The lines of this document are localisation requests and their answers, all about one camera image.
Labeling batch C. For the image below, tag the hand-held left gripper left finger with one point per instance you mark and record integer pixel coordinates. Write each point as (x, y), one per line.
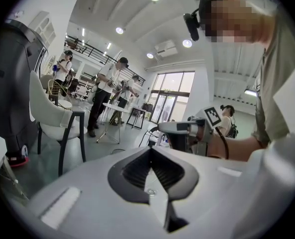
(117, 180)

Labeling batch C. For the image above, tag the white ceiling air conditioner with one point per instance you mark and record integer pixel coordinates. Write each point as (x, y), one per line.
(166, 48)

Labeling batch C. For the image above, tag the red machine base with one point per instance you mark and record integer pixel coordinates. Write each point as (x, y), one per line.
(19, 161)

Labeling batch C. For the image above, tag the person's right forearm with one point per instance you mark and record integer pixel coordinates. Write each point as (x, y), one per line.
(239, 149)

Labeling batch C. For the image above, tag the person's olive shirt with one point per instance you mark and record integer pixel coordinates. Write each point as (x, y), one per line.
(277, 83)

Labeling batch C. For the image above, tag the round white side table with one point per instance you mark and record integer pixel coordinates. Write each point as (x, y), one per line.
(113, 107)

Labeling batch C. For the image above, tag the glass entrance doors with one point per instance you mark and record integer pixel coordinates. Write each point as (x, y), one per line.
(171, 96)

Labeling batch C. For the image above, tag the white upholstered chair black legs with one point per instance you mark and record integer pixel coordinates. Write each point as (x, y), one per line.
(51, 118)

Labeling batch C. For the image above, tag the black balcony railing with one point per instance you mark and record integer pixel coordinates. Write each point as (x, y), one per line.
(97, 52)

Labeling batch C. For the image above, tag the black frame table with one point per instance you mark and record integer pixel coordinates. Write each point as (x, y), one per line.
(137, 111)

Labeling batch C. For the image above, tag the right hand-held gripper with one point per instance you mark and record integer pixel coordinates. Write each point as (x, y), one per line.
(185, 127)

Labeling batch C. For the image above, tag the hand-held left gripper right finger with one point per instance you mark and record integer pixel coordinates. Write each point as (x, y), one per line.
(187, 180)

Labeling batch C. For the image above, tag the black head-worn camera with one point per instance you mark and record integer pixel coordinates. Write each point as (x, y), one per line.
(192, 25)

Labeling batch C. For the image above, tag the person's head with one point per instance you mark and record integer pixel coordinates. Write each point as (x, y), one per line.
(227, 19)

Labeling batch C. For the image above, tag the large black machine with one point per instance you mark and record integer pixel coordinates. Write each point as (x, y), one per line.
(10, 83)

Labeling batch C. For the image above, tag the white arched cabinet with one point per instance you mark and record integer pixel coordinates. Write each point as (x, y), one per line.
(44, 26)

